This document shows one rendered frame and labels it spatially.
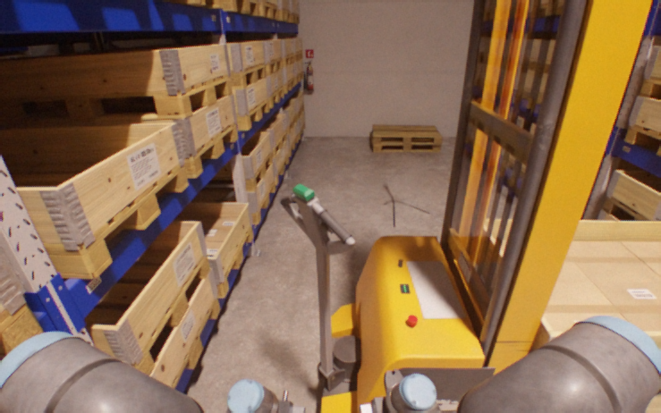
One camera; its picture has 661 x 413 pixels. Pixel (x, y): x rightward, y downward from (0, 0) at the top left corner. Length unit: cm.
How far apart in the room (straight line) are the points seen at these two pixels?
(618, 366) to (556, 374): 8
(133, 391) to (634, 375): 57
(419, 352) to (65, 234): 124
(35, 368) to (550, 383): 59
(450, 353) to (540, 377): 88
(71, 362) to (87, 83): 180
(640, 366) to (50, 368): 69
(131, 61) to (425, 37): 557
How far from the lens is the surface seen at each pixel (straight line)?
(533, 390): 47
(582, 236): 225
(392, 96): 684
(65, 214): 127
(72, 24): 147
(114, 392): 47
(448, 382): 143
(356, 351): 186
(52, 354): 54
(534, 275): 122
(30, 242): 127
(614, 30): 103
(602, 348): 52
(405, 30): 678
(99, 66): 211
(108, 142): 207
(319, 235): 122
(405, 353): 130
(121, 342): 154
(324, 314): 152
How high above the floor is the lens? 189
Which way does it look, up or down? 28 degrees down
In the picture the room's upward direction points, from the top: 1 degrees counter-clockwise
